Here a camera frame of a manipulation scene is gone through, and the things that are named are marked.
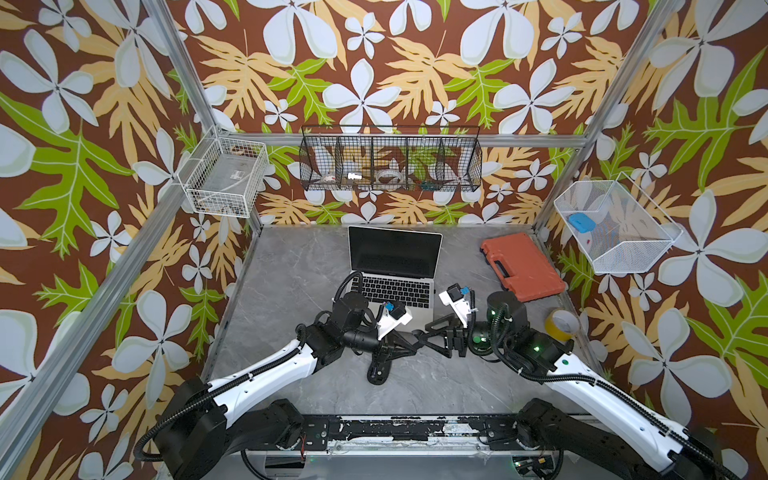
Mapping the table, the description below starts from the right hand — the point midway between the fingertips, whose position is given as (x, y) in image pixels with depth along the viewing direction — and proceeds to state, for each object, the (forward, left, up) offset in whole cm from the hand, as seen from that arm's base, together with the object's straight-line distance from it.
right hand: (422, 335), depth 68 cm
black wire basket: (+59, +7, +9) cm, 60 cm away
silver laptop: (+36, +4, -21) cm, 42 cm away
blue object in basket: (+34, -50, +3) cm, 60 cm away
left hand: (-2, +1, -4) cm, 4 cm away
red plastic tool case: (+32, -39, -17) cm, 53 cm away
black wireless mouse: (-2, +10, -20) cm, 23 cm away
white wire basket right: (+30, -57, +5) cm, 64 cm away
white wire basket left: (+44, +56, +13) cm, 72 cm away
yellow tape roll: (+14, -48, -22) cm, 55 cm away
